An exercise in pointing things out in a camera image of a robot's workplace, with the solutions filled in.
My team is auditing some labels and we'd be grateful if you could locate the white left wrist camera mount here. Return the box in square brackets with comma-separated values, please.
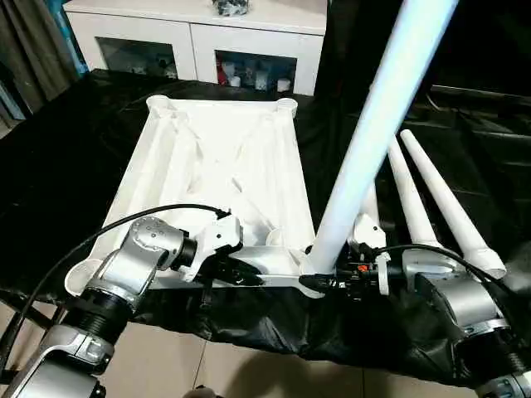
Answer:
[188, 216, 245, 284]

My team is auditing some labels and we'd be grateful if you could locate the dark low shelf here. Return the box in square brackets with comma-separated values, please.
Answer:
[430, 84, 531, 105]

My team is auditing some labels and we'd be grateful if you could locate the dark metal stand frame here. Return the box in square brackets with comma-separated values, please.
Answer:
[0, 289, 68, 374]

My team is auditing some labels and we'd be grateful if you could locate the white plastic table leg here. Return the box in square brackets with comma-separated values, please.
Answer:
[387, 138, 441, 246]
[399, 129, 509, 279]
[309, 0, 460, 278]
[363, 182, 380, 227]

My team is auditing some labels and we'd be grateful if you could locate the white glass-door cabinet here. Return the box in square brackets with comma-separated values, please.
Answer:
[64, 0, 328, 97]

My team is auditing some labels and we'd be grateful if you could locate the black work mat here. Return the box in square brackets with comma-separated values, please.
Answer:
[0, 68, 531, 389]

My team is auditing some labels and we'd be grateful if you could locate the white plastic table top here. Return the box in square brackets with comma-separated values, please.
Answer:
[65, 95, 329, 300]

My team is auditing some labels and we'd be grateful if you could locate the small brown rounded object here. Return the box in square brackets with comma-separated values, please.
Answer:
[184, 385, 225, 398]

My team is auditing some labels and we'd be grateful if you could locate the grey curtain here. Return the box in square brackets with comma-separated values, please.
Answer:
[0, 0, 91, 122]

